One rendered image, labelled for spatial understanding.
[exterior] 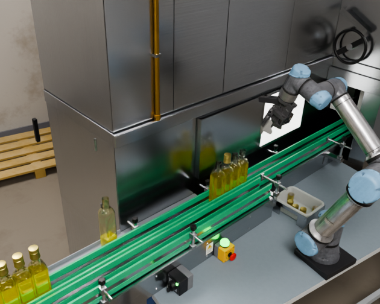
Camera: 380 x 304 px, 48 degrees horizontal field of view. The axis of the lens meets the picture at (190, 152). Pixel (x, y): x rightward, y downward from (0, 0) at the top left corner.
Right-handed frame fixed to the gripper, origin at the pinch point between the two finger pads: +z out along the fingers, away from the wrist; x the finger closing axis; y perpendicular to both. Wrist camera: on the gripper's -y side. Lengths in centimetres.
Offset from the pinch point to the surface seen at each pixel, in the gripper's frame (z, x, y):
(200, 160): 32.9, -12.1, -17.5
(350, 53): -3, 102, -21
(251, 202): 40.7, -0.2, 12.3
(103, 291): 35, -88, 14
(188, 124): 14.1, -18.2, -27.5
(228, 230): 45, -19, 16
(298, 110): 31, 71, -19
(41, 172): 198, -18, -166
